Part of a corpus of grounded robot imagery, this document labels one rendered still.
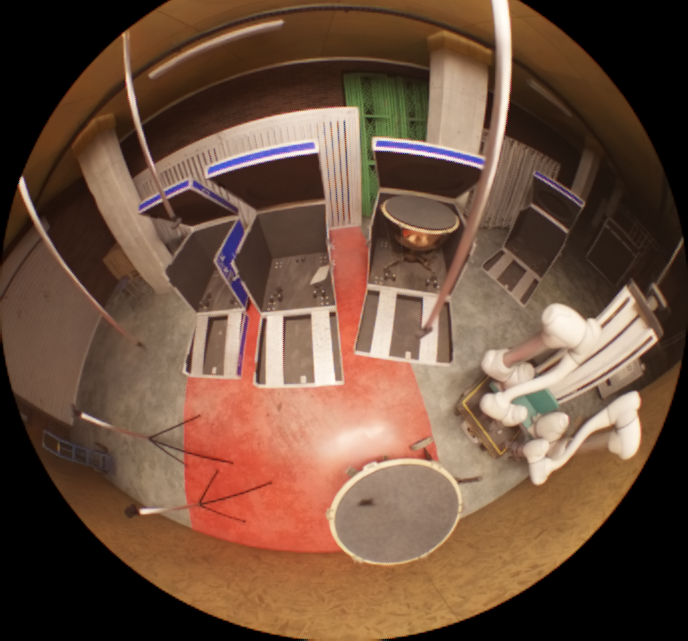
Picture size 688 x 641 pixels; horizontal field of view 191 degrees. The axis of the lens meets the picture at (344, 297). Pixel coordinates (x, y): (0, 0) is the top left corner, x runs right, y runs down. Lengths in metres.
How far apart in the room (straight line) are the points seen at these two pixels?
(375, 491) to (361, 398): 1.06
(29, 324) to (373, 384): 6.40
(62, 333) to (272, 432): 5.30
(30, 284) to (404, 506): 6.47
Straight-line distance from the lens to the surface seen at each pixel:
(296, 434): 2.03
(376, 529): 1.29
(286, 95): 4.46
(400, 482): 1.21
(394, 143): 1.79
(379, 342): 2.16
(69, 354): 6.13
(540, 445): 1.36
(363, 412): 1.98
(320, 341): 2.11
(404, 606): 1.53
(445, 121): 2.83
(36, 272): 6.11
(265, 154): 1.58
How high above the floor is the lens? 1.96
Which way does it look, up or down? 51 degrees down
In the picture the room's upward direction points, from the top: 4 degrees counter-clockwise
